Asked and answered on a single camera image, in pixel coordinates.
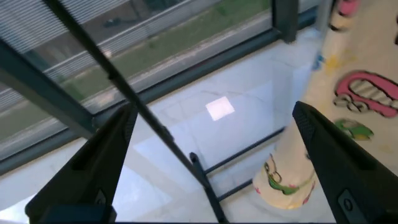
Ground black clothes rack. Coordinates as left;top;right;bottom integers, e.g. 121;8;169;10
43;0;285;223

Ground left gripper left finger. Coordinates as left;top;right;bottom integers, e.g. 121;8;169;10
24;102;139;223

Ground window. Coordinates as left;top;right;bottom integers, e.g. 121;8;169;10
0;0;321;175

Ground cream printed garment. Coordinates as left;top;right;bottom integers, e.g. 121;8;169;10
252;0;398;211

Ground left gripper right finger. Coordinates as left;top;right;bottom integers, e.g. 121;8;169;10
291;101;398;224

